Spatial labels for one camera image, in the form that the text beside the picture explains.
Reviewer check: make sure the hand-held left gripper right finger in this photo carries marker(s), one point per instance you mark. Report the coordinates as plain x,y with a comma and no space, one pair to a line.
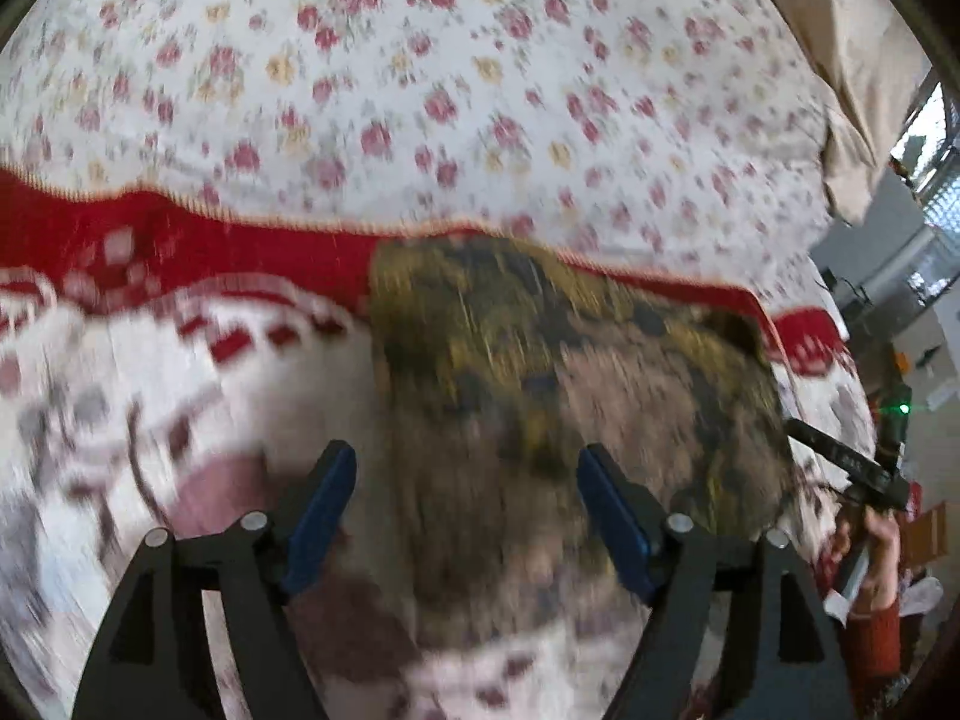
611,510

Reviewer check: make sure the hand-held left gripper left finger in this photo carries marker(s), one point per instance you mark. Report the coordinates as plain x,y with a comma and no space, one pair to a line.
322,510

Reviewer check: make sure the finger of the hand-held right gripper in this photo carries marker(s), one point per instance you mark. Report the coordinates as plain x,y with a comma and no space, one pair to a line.
840,454

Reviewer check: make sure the dark gold patterned cloth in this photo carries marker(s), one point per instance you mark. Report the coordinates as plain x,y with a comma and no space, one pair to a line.
525,330

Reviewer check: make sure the person's right hand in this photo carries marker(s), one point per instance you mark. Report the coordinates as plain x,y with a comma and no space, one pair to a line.
883,562

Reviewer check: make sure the red white fleece blanket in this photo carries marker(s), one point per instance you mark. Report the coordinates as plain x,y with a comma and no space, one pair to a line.
112,360

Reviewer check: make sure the window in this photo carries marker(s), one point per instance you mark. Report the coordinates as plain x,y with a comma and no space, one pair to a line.
934,142

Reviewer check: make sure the beige curtain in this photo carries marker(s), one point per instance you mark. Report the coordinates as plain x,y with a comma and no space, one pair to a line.
847,30

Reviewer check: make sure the white floral bed sheet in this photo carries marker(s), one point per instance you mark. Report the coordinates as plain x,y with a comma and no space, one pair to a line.
375,52

